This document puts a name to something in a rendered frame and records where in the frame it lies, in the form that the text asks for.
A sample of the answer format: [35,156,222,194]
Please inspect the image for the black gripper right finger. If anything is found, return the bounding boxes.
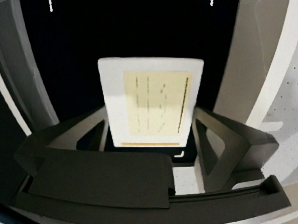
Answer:
[191,104,279,193]

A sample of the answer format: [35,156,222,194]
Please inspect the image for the white imager box with drawer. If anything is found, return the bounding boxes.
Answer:
[0,0,298,224]

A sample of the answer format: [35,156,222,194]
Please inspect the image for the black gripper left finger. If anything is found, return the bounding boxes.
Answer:
[22,104,109,151]

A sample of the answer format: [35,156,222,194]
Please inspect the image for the grey flat base plate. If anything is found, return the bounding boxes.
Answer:
[173,42,298,195]

